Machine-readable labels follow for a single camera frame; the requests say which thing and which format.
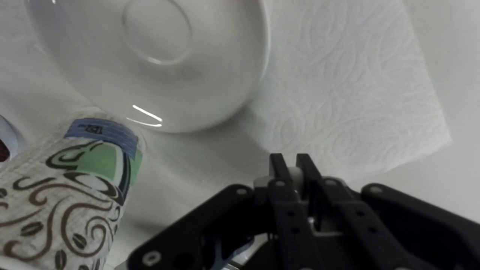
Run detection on printed coffee paper cup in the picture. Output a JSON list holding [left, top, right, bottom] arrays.
[[0, 115, 147, 270]]

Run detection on white saucer plate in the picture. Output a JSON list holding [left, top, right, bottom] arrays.
[[24, 0, 272, 135]]

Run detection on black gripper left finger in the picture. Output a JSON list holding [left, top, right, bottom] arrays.
[[126, 151, 321, 270]]

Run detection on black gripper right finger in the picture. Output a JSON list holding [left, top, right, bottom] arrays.
[[294, 151, 480, 270]]

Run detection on white paper towel under plate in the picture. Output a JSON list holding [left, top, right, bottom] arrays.
[[0, 0, 455, 211]]

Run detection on white lid with coffee beans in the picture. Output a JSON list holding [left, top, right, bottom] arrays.
[[0, 114, 24, 165]]

